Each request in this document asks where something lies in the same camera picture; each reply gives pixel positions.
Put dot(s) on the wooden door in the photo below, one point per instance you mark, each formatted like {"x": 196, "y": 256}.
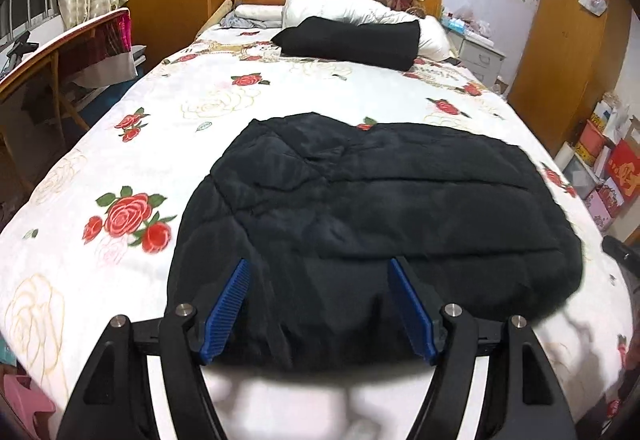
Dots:
{"x": 560, "y": 60}

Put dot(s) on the white duvet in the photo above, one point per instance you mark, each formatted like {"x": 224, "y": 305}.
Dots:
{"x": 325, "y": 0}

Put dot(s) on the white pillow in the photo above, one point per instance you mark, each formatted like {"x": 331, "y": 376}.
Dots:
{"x": 255, "y": 12}

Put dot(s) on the red plaid cloth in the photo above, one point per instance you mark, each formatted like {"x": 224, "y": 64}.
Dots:
{"x": 107, "y": 55}

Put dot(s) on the pink plastic stool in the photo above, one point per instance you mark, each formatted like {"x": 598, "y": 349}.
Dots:
{"x": 25, "y": 407}

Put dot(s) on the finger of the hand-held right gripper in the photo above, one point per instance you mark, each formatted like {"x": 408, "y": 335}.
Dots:
{"x": 617, "y": 247}

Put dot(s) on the blue tissue pack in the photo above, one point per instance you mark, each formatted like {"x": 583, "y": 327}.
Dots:
{"x": 452, "y": 23}

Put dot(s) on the pile of colourful boxes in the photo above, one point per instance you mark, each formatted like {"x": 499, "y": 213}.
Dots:
{"x": 620, "y": 170}

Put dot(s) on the black padded jacket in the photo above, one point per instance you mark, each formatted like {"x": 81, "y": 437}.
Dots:
{"x": 375, "y": 200}

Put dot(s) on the grey cloth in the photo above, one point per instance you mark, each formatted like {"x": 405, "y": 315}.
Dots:
{"x": 240, "y": 21}

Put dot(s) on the black folded cloth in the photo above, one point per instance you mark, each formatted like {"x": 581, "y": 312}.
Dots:
{"x": 350, "y": 42}

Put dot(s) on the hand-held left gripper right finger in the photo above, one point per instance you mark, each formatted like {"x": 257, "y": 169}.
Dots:
{"x": 412, "y": 310}

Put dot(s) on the wooden bed rail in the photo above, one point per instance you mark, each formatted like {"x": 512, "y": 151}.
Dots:
{"x": 217, "y": 15}

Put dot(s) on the bed with floral sheet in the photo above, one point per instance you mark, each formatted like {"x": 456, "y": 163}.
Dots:
{"x": 165, "y": 85}

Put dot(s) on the white nightstand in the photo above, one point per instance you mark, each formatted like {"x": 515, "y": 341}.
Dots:
{"x": 480, "y": 57}

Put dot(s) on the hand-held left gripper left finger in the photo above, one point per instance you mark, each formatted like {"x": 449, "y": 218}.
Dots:
{"x": 227, "y": 310}

